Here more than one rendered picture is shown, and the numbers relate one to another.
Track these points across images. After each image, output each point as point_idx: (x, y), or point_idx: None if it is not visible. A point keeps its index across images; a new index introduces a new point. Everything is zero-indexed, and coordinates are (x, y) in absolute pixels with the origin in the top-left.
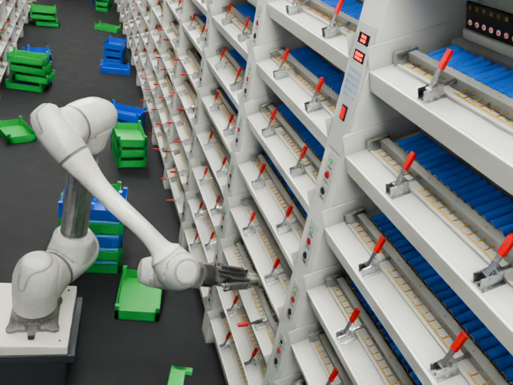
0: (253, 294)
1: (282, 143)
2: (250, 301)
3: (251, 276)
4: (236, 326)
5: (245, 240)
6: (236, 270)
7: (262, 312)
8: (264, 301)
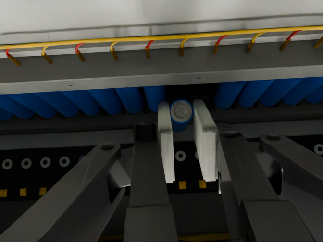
0: (169, 30)
1: None
2: (119, 13)
3: (200, 149)
4: None
5: None
6: (285, 191)
7: (21, 42)
8: (62, 88)
